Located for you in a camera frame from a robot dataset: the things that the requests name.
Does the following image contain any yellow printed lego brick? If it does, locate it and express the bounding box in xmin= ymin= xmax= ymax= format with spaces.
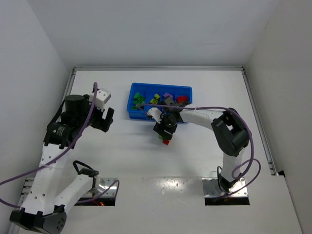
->
xmin=149 ymin=94 xmax=160 ymax=105

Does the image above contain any purple round lego brick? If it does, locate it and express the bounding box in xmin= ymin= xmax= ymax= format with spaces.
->
xmin=163 ymin=92 xmax=174 ymax=98

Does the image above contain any green lego brick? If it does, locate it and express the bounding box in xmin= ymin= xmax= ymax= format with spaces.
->
xmin=136 ymin=96 xmax=145 ymax=104

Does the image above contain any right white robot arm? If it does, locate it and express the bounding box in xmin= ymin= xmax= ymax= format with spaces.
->
xmin=147 ymin=97 xmax=250 ymax=192

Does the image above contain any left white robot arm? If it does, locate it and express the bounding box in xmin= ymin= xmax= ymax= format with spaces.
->
xmin=10 ymin=90 xmax=114 ymax=234

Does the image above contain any blue compartment tray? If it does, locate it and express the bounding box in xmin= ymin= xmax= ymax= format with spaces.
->
xmin=127 ymin=83 xmax=193 ymax=120

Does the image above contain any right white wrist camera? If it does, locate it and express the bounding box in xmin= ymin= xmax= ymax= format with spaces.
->
xmin=147 ymin=107 xmax=162 ymax=124

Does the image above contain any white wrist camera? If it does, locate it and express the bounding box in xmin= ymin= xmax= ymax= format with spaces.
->
xmin=89 ymin=88 xmax=111 ymax=112
xmin=147 ymin=107 xmax=162 ymax=124

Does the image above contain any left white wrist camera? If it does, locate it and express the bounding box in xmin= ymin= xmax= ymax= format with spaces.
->
xmin=89 ymin=88 xmax=111 ymax=112

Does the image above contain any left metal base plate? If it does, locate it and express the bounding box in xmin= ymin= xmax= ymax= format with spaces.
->
xmin=81 ymin=177 xmax=119 ymax=199

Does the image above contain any metal base plate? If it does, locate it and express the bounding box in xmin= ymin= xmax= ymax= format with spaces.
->
xmin=202 ymin=177 xmax=248 ymax=198
xmin=81 ymin=177 xmax=119 ymax=199

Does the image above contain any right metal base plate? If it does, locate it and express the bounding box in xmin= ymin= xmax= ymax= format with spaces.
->
xmin=202 ymin=177 xmax=248 ymax=198

